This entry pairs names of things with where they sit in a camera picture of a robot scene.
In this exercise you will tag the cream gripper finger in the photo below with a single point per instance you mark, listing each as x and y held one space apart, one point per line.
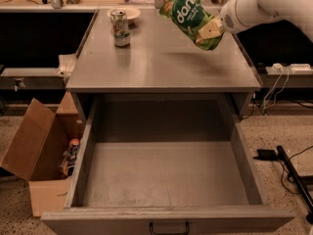
211 29

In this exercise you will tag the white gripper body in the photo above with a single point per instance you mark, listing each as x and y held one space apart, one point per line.
230 18

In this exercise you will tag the green rice chip bag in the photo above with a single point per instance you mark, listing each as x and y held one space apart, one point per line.
190 16

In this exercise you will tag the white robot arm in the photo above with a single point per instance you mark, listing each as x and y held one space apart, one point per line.
297 12

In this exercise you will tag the grey cabinet counter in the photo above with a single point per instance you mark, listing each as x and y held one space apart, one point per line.
160 59

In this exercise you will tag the open grey drawer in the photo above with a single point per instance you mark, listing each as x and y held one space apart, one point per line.
164 158

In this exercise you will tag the white power strip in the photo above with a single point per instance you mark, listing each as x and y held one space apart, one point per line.
300 67

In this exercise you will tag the white bowl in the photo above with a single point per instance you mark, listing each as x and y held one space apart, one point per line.
132 13

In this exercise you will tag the green soda can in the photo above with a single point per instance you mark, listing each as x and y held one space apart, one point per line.
120 28

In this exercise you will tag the black power adapter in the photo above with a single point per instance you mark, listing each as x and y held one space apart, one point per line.
266 155

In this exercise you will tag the black floor stand bar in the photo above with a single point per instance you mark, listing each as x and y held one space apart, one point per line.
301 182

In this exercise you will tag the snack items in box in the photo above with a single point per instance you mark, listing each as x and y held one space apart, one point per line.
69 158

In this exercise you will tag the brown cardboard box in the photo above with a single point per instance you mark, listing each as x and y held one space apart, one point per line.
36 152

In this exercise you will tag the black drawer handle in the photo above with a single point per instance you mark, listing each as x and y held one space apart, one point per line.
163 228

